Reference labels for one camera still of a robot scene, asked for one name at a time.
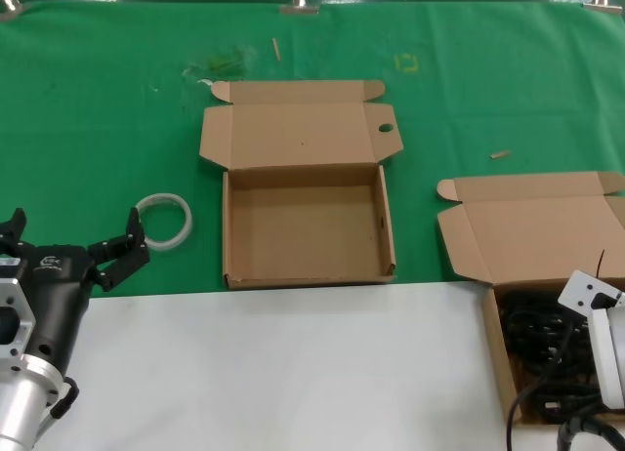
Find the white tape roll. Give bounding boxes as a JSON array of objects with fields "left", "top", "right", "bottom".
[{"left": 134, "top": 191, "right": 193, "bottom": 253}]

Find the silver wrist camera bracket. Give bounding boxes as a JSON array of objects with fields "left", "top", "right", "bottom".
[
  {"left": 558, "top": 269, "right": 625, "bottom": 321},
  {"left": 0, "top": 276, "right": 39, "bottom": 370}
]

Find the open cardboard box holding cables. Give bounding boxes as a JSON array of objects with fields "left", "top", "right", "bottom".
[{"left": 436, "top": 170, "right": 625, "bottom": 428}]

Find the black corrugated cable conduit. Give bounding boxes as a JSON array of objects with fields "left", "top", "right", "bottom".
[{"left": 557, "top": 414, "right": 625, "bottom": 451}]

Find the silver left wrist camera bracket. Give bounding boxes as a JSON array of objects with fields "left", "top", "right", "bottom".
[{"left": 0, "top": 276, "right": 39, "bottom": 370}]

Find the green table cloth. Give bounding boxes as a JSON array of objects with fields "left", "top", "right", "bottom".
[{"left": 0, "top": 0, "right": 625, "bottom": 299}]

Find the pile of black cables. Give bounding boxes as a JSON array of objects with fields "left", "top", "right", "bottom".
[{"left": 497, "top": 287, "right": 625, "bottom": 419}]

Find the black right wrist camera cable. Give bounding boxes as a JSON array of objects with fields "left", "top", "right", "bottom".
[{"left": 504, "top": 318, "right": 578, "bottom": 451}]

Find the clear plastic wrapper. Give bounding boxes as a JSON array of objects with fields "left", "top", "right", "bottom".
[{"left": 181, "top": 45, "right": 258, "bottom": 89}]

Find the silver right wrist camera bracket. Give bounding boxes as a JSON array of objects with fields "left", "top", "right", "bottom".
[{"left": 558, "top": 269, "right": 625, "bottom": 321}]

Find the open cardboard box with hole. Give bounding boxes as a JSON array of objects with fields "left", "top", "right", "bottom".
[{"left": 198, "top": 78, "right": 404, "bottom": 290}]

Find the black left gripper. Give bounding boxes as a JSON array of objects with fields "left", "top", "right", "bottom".
[{"left": 0, "top": 206, "right": 151, "bottom": 375}]

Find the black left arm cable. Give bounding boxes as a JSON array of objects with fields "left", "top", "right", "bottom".
[{"left": 50, "top": 376, "right": 81, "bottom": 421}]

